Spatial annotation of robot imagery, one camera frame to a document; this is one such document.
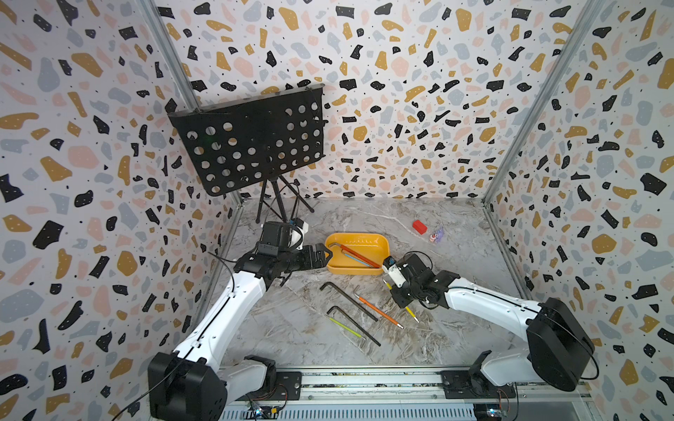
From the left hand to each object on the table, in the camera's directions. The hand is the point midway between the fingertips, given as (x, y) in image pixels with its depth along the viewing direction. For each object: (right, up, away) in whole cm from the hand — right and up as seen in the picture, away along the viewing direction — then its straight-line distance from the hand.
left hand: (322, 254), depth 78 cm
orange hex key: (+17, -20, +11) cm, 28 cm away
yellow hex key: (+27, -19, +5) cm, 33 cm away
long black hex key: (0, -12, +16) cm, 21 cm away
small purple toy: (+44, +4, +28) cm, 52 cm away
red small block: (+37, +8, +32) cm, 50 cm away
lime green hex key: (+7, -25, +7) cm, 27 cm away
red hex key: (+10, -3, +25) cm, 27 cm away
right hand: (+22, -13, +8) cm, 27 cm away
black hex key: (+10, -23, +7) cm, 26 cm away
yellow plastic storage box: (+17, 0, +26) cm, 31 cm away
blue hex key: (+14, -6, +21) cm, 26 cm away
